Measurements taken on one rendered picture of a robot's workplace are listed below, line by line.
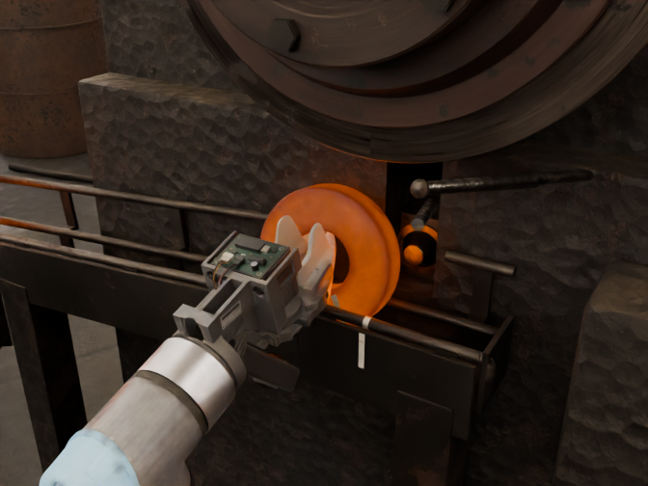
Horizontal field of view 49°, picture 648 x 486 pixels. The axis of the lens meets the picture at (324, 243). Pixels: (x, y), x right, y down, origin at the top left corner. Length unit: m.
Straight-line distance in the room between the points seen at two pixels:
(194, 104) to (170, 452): 0.44
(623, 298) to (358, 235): 0.26
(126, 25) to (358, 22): 0.53
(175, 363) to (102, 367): 1.36
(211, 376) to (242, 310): 0.07
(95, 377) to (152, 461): 1.36
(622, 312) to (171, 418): 0.35
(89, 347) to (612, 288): 1.60
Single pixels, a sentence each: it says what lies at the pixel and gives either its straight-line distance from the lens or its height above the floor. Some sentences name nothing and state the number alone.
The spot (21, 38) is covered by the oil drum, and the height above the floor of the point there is 0.54.
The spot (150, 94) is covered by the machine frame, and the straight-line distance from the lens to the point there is 0.90.
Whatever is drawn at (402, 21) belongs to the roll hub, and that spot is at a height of 1.01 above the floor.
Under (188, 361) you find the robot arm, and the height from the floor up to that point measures 0.76.
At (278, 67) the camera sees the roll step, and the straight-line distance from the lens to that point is 0.63.
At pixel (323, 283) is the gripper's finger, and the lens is 0.68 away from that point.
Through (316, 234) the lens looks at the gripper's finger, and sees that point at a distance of 0.68.
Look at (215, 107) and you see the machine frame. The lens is 0.84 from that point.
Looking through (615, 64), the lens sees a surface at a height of 0.98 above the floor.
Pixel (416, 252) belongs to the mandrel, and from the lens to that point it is 0.77.
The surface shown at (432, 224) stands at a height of 0.77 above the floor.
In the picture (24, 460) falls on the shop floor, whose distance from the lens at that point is 1.71.
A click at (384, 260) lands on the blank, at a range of 0.71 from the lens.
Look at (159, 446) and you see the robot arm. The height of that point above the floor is 0.73.
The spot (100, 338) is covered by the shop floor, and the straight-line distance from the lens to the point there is 2.05.
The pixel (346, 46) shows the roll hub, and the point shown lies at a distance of 0.51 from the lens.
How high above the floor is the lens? 1.09
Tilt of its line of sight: 26 degrees down
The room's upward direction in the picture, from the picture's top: straight up
